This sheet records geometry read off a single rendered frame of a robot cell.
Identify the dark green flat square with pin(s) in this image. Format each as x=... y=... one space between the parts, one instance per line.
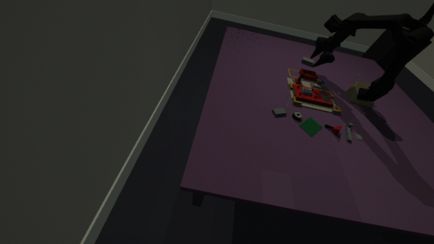
x=310 y=126

